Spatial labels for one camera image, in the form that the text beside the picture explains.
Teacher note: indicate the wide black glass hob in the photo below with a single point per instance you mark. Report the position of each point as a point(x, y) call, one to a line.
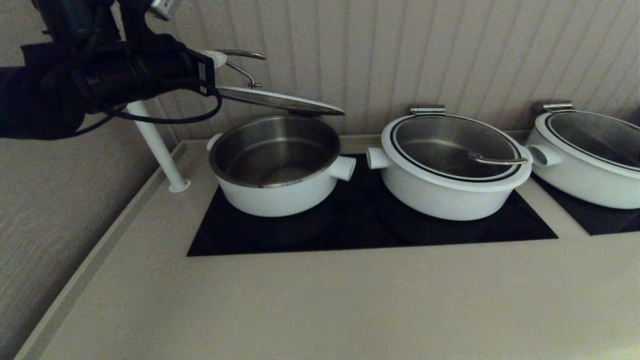
point(350, 230)

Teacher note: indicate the white support pole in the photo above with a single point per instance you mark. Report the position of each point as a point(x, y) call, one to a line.
point(160, 150)

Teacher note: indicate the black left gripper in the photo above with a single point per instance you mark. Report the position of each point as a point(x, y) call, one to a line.
point(140, 72)

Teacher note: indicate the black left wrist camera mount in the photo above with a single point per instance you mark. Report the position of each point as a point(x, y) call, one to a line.
point(80, 20)

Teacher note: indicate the small black glass hob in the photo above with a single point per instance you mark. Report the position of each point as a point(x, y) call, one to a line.
point(600, 220)

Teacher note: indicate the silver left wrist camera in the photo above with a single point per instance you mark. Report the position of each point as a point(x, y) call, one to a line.
point(165, 7)

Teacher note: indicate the white round pot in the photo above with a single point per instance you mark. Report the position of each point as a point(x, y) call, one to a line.
point(440, 202)
point(280, 200)
point(580, 185)

